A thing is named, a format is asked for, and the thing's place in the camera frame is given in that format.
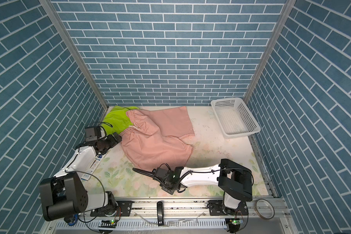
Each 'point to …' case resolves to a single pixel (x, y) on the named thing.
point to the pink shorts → (153, 142)
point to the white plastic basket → (234, 117)
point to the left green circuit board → (106, 223)
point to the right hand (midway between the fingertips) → (166, 182)
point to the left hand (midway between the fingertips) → (116, 139)
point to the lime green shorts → (116, 120)
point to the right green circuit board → (234, 224)
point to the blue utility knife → (74, 220)
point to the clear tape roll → (264, 209)
